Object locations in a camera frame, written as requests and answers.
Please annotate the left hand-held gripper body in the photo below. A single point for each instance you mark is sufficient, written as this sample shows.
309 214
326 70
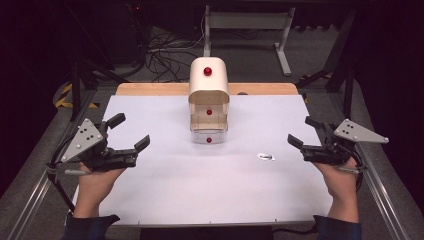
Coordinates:
83 140

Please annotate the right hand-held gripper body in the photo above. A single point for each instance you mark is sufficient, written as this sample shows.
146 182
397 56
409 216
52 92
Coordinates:
358 133

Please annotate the person's left hand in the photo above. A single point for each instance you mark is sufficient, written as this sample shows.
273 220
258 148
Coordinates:
95 186

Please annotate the person's right hand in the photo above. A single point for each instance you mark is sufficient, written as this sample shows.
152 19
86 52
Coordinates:
340 190

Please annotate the small clear packet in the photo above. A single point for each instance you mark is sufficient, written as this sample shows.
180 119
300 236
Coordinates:
266 156

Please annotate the yellow black hazard tape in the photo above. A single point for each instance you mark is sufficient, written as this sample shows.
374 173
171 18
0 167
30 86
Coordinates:
65 96

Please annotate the black metal stand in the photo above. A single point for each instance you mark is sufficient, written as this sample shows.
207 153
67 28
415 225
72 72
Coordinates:
81 80
343 76

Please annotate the clear drawer with red knob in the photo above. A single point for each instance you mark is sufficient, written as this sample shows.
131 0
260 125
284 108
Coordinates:
209 137

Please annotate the wooden drawer with red knob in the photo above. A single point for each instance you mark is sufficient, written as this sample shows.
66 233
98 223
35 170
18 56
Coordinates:
209 117

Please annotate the white table mat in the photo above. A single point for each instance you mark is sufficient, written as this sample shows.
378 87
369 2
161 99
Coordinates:
206 186

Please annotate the beige toy mailbox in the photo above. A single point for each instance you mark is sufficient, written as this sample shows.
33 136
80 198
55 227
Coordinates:
209 83

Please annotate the aluminium rail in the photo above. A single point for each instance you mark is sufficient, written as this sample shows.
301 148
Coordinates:
40 196
380 196

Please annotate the white metal desk frame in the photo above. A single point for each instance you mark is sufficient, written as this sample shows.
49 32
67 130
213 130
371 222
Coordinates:
248 20

